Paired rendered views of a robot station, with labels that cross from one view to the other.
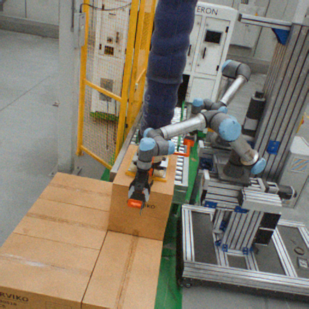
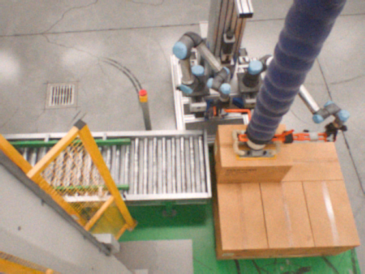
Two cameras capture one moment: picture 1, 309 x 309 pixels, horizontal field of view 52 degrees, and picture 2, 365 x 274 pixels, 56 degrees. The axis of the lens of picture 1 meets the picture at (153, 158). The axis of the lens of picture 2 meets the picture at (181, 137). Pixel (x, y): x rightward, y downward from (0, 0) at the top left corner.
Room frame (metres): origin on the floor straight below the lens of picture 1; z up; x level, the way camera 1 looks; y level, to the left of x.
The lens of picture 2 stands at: (2.75, 1.28, 3.59)
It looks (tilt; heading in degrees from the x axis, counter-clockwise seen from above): 63 degrees down; 265
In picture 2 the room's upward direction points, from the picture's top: 1 degrees clockwise
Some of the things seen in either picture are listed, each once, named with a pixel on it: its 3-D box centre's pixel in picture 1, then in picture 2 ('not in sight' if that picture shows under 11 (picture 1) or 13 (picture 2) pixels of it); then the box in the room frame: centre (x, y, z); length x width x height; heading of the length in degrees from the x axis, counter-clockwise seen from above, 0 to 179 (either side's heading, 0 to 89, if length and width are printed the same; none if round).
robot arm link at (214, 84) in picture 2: (206, 104); (215, 83); (2.35, -0.32, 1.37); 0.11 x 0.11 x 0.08; 53
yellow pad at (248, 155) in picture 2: (136, 161); (256, 153); (2.02, 0.12, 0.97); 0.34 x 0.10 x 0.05; 178
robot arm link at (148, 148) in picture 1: (146, 149); (341, 117); (1.44, 0.04, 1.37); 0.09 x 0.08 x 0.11; 122
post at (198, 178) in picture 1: (201, 167); (147, 122); (2.95, -0.51, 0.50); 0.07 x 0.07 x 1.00; 88
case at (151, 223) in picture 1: (145, 189); (249, 154); (2.01, 0.03, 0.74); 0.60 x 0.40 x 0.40; 178
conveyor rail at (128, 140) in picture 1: (134, 131); (81, 201); (3.57, 0.30, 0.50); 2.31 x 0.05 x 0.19; 178
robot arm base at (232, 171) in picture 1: (235, 166); (251, 77); (1.97, -0.57, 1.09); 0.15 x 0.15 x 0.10
